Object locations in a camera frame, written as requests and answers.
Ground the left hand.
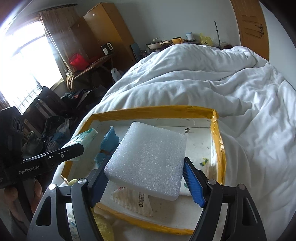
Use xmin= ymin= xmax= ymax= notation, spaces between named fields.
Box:
xmin=4 ymin=178 xmax=43 ymax=224

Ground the yellow plastic bag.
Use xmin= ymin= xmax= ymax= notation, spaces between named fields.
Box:
xmin=200 ymin=33 xmax=213 ymax=47

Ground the black suitcase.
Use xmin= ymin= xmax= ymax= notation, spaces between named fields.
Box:
xmin=23 ymin=86 xmax=70 ymax=128

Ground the wooden door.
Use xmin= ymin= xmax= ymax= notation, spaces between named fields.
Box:
xmin=231 ymin=0 xmax=269 ymax=60

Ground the white pan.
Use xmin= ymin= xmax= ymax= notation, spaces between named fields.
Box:
xmin=146 ymin=38 xmax=170 ymax=50

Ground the black electric kettle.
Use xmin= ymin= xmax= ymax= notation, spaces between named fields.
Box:
xmin=101 ymin=42 xmax=113 ymax=56

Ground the yellow pot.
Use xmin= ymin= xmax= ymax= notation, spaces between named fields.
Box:
xmin=171 ymin=37 xmax=184 ymax=45

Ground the blue cloth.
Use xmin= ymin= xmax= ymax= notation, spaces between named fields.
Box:
xmin=94 ymin=126 xmax=119 ymax=166

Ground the yellow taped cardboard box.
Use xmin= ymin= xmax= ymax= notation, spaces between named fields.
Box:
xmin=58 ymin=105 xmax=226 ymax=235

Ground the tissue pack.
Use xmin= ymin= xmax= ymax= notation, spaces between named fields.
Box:
xmin=63 ymin=128 xmax=98 ymax=161

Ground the wooden wardrobe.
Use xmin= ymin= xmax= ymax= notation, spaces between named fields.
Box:
xmin=83 ymin=3 xmax=136 ymax=71

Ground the white duvet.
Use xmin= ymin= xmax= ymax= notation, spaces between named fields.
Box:
xmin=90 ymin=44 xmax=295 ymax=240

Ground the white foam block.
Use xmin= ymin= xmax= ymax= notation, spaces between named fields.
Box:
xmin=104 ymin=121 xmax=187 ymax=201

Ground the red plastic bag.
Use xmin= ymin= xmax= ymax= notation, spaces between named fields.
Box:
xmin=69 ymin=53 xmax=90 ymax=71

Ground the wooden side table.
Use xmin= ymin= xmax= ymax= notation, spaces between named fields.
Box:
xmin=73 ymin=54 xmax=114 ymax=80

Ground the brown curtain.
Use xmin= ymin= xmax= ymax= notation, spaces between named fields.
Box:
xmin=38 ymin=4 xmax=88 ymax=80

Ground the yellow towel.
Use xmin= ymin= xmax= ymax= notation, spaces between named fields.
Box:
xmin=67 ymin=204 xmax=114 ymax=240

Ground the white printed packet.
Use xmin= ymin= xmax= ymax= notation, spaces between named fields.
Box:
xmin=111 ymin=186 xmax=153 ymax=217

